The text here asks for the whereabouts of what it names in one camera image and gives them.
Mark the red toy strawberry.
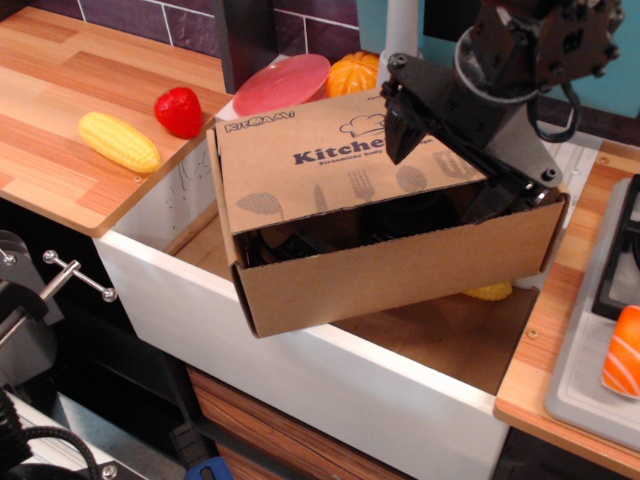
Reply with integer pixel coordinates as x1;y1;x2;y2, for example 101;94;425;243
154;87;203;139

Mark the blue plastic handle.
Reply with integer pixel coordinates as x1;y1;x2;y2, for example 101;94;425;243
184;457;234;480

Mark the brown cardboard kitchen box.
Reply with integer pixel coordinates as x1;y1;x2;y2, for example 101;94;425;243
208;91;569;338

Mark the black braided cable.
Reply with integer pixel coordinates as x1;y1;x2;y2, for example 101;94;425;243
0;387;104;480

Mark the silver metal clamp handle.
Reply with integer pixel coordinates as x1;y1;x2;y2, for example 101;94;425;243
40;250;118;303

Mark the black cable in box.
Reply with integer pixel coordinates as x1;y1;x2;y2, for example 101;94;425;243
247;232;321;266

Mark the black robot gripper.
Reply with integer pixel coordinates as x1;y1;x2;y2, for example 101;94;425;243
381;53;560;224

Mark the white faucet post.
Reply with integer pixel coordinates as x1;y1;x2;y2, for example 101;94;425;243
381;0;422;66

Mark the white toy sink basin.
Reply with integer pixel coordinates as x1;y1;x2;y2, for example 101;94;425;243
93;132;601;480

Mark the black clamp mount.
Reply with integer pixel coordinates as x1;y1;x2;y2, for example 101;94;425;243
0;229;66;401

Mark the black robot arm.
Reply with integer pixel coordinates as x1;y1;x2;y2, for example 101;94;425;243
381;1;625;224

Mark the wooden drawer front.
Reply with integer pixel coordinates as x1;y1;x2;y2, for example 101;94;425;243
187;367;408;479

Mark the yellow toy corn in sink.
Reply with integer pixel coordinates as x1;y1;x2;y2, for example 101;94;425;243
464;282;513;302

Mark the salmon sushi toy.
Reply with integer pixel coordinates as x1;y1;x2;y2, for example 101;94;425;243
601;305;639;400

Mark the pink plastic plate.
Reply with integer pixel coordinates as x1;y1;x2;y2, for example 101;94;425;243
233;54;331;116

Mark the yellow toy corn cob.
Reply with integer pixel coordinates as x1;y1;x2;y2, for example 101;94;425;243
78;112;161;174

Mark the black stove burner grate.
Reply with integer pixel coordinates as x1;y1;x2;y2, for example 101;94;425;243
592;174;639;321

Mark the orange toy pumpkin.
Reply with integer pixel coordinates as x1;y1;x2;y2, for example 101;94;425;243
325;51;379;98

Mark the grey toy stove tray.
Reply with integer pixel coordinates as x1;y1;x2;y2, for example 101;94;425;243
545;178;639;451

